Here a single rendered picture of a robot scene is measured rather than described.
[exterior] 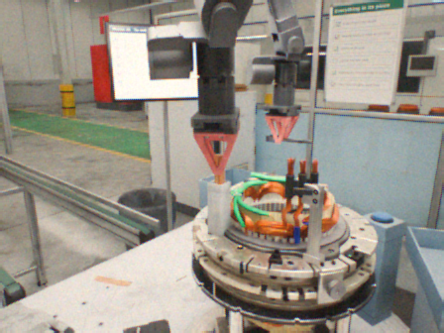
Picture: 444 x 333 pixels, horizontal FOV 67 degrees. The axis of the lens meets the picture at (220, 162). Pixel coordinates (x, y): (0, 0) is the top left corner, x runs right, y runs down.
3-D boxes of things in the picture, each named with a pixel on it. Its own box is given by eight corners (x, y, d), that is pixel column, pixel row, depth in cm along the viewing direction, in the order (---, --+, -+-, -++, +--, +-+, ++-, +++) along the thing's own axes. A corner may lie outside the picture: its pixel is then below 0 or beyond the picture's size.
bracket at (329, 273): (311, 295, 49) (313, 264, 47) (333, 291, 50) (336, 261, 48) (318, 304, 47) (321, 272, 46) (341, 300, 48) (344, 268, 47)
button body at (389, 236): (372, 326, 80) (386, 228, 73) (348, 309, 86) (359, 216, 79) (390, 316, 83) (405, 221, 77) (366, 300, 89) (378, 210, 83)
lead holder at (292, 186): (282, 198, 47) (283, 174, 46) (294, 189, 50) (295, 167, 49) (309, 203, 45) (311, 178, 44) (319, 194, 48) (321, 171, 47)
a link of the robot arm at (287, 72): (301, 59, 84) (291, 60, 90) (275, 58, 83) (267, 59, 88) (298, 88, 86) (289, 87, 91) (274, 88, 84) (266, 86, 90)
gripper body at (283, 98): (262, 112, 88) (264, 83, 86) (279, 109, 96) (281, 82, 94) (284, 115, 84) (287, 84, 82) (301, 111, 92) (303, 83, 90)
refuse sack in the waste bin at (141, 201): (109, 246, 231) (105, 198, 223) (154, 227, 260) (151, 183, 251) (145, 267, 207) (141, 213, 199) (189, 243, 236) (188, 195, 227)
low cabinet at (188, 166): (257, 211, 343) (261, 90, 313) (222, 230, 302) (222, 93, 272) (186, 189, 406) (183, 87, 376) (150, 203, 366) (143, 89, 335)
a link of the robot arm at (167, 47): (241, 5, 41) (226, -19, 47) (143, 5, 38) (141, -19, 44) (232, 91, 49) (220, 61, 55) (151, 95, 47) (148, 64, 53)
